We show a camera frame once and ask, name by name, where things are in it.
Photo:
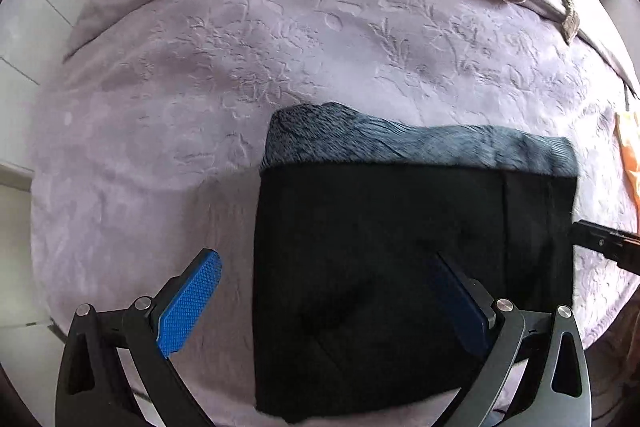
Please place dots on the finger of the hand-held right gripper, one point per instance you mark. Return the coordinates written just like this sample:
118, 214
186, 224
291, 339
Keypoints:
607, 244

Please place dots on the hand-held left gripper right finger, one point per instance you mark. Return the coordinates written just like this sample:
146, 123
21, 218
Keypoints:
467, 312

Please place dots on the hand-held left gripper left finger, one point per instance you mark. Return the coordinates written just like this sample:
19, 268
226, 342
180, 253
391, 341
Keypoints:
192, 297

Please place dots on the dark pants with grey waistband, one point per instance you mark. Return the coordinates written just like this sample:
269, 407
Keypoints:
375, 232

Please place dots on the orange cloth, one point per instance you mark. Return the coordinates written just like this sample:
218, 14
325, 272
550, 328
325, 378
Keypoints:
631, 157

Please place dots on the lavender embossed bed blanket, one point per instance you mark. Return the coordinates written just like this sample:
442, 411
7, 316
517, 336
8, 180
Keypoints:
175, 132

